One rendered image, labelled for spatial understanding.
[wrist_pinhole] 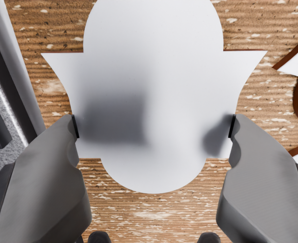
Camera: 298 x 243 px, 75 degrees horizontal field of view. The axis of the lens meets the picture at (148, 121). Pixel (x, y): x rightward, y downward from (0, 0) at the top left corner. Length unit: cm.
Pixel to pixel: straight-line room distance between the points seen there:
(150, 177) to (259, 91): 11
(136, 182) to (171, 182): 3
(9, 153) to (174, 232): 22
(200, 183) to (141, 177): 8
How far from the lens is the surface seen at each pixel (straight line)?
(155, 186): 16
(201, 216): 26
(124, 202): 24
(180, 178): 16
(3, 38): 20
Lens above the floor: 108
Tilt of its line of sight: 60 degrees down
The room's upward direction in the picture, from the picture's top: 178 degrees counter-clockwise
